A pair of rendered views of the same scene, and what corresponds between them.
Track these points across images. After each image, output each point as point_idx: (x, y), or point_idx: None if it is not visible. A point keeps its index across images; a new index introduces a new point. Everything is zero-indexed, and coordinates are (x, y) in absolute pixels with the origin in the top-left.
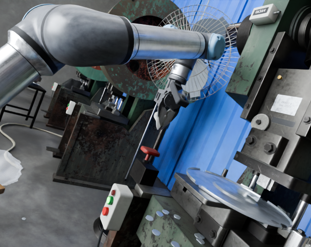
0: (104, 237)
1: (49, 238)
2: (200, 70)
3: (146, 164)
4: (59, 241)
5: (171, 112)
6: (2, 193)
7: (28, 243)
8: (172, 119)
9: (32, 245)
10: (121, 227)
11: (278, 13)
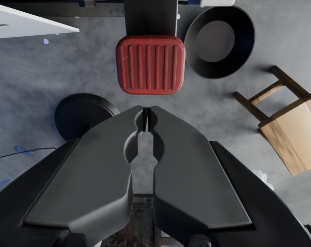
0: (113, 111)
1: (173, 111)
2: None
3: (159, 32)
4: (163, 108)
5: (92, 200)
6: (259, 123)
7: (194, 105)
8: (66, 147)
9: (190, 102)
10: None
11: None
